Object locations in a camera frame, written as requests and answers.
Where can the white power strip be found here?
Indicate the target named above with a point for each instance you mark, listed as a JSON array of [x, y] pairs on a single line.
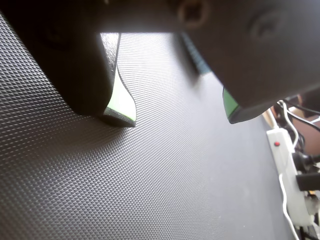
[[282, 155]]

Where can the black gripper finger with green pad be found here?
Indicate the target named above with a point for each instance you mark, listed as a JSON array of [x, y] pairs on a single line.
[[75, 75], [262, 62]]

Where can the black power plug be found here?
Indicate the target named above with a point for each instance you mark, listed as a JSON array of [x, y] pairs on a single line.
[[308, 181]]

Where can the black textured mat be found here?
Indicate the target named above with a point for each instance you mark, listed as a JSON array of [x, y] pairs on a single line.
[[150, 180]]

